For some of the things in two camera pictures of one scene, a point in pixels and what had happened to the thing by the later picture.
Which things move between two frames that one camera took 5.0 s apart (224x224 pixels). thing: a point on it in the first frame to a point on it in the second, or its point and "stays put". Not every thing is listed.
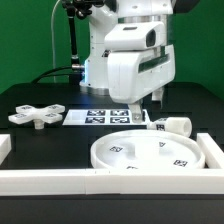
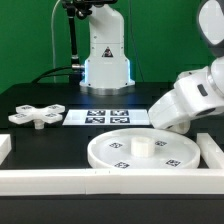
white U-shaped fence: (115, 181) stays put
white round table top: (147, 150) stays put
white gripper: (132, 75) to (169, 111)
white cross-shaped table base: (26, 113) stays put
